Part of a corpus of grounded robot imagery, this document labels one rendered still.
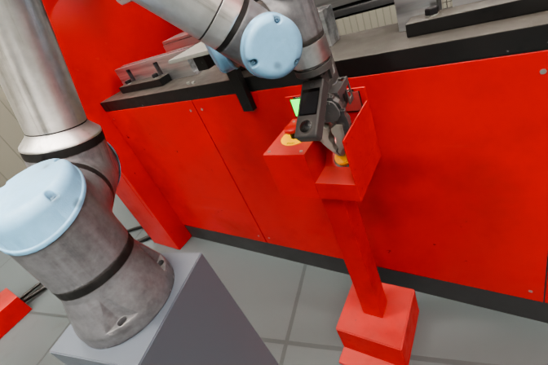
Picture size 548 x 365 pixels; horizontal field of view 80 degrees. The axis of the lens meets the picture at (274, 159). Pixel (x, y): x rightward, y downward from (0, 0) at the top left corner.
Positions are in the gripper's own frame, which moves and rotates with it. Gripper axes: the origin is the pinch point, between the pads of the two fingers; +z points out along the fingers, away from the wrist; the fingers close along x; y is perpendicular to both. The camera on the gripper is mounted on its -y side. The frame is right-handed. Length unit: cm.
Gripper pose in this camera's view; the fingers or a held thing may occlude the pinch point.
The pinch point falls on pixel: (338, 152)
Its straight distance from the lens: 70.7
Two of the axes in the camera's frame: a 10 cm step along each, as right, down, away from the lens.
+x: -8.1, 0.0, 5.8
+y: 4.3, -6.7, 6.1
